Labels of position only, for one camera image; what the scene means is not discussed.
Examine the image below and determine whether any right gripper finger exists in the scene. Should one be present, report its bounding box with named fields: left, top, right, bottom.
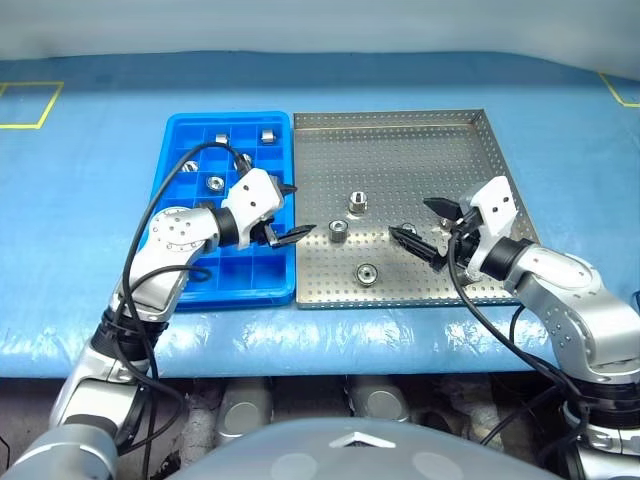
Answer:
left=422, top=197, right=464, bottom=221
left=388, top=227, right=446, bottom=272

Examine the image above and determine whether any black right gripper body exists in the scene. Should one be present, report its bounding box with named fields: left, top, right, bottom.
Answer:
left=439, top=209, right=484, bottom=271

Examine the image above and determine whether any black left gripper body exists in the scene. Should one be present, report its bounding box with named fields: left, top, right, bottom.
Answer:
left=248, top=217, right=279, bottom=247

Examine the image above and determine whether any blue compartment tray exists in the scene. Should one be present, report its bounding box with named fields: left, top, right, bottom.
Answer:
left=162, top=110, right=297, bottom=312

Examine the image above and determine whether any perforated metal tray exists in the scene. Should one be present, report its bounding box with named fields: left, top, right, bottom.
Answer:
left=292, top=108, right=542, bottom=310

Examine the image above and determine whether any grey rounded cylinder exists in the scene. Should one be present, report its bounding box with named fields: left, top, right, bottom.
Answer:
left=347, top=375, right=412, bottom=424
left=215, top=378, right=275, bottom=444

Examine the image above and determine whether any yellow tape square outline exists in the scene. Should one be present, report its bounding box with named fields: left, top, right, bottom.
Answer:
left=598, top=72, right=640, bottom=108
left=0, top=81, right=65, bottom=130

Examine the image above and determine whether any grey robot torso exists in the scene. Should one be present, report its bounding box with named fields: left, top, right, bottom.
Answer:
left=164, top=417, right=556, bottom=480

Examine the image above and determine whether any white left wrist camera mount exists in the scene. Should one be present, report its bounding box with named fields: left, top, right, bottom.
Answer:
left=221, top=168, right=286, bottom=251

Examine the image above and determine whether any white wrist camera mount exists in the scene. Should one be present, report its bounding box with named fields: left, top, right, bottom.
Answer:
left=458, top=176, right=517, bottom=281
left=221, top=168, right=286, bottom=251

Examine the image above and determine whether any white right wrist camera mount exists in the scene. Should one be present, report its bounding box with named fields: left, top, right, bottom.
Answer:
left=458, top=176, right=517, bottom=281

